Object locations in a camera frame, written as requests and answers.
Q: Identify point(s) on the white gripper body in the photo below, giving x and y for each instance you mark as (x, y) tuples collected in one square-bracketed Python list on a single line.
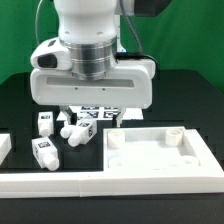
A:
[(127, 85)]

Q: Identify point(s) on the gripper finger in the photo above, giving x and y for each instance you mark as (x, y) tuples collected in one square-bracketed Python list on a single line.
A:
[(119, 117), (69, 114)]

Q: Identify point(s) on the white block at left edge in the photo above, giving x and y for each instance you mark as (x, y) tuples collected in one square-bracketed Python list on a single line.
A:
[(5, 146)]

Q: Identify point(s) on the white U-shaped fence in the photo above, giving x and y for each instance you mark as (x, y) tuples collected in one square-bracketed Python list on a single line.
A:
[(107, 183)]

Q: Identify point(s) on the white square tabletop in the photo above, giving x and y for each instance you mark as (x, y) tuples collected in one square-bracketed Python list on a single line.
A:
[(174, 149)]

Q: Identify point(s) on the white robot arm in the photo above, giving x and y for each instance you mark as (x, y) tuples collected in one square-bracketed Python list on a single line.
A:
[(85, 65)]

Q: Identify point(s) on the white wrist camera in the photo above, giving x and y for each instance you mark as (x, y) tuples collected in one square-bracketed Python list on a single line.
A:
[(51, 54)]

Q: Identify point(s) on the white sheet with markers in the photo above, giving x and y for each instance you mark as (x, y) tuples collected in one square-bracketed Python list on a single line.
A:
[(105, 113)]

